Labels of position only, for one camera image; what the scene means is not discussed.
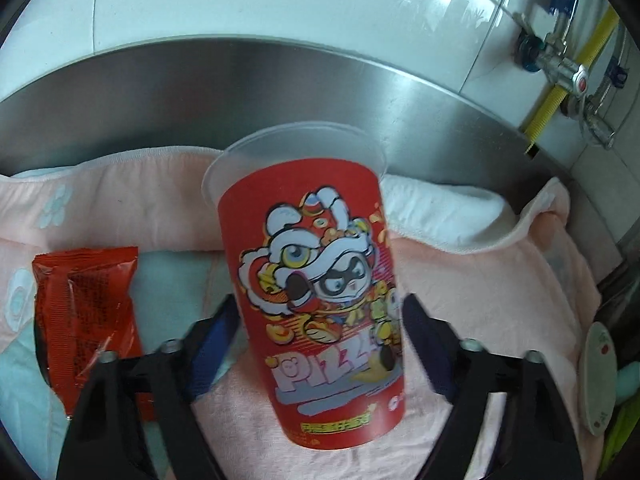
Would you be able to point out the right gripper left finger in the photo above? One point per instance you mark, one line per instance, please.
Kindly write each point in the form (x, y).
(105, 439)

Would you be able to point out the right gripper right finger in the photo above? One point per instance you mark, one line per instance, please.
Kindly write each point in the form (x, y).
(536, 438)

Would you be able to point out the orange snack wrapper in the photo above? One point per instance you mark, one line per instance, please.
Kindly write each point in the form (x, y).
(82, 309)

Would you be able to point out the red lion snack cup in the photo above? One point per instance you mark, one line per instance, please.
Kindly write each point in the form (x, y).
(304, 232)

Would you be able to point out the white ceramic plate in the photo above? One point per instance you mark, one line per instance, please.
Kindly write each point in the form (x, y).
(597, 377)

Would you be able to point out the teal soap bottle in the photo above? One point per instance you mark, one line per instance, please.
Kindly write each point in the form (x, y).
(628, 382)

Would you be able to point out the pink airplane towel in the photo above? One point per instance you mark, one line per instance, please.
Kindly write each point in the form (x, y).
(515, 282)

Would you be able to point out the metal water valve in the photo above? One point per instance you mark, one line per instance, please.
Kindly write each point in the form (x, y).
(568, 76)

